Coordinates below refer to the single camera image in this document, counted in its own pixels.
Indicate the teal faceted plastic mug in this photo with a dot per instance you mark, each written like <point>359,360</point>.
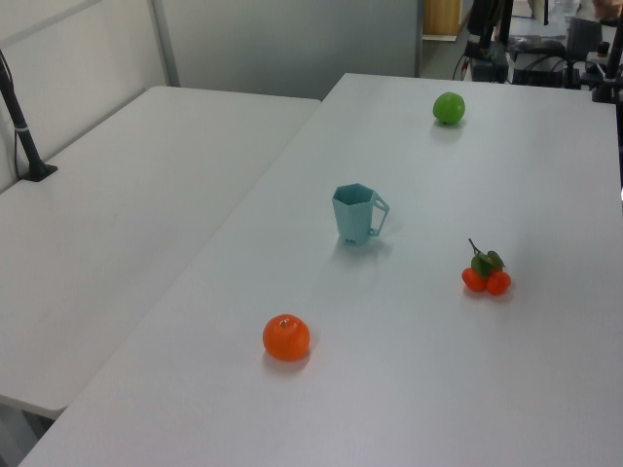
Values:
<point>351,219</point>

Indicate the large orange toy mandarin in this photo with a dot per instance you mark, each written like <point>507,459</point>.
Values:
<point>286,338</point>

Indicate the red tomato with stem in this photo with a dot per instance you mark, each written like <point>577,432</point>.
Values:
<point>487,279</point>

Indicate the green toy apple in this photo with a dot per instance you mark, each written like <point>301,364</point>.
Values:
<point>449,108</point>

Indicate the white side table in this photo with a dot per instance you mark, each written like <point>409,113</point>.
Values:
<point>121,204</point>

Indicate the grey partition panel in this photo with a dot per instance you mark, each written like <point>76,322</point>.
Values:
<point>292,39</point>

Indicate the wooden board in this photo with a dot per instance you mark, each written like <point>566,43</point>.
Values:
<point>440,17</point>

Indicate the black clamp stand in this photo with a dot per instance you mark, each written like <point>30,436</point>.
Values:
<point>611,73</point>

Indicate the black camera pole with base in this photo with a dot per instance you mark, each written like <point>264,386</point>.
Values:
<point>24,138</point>

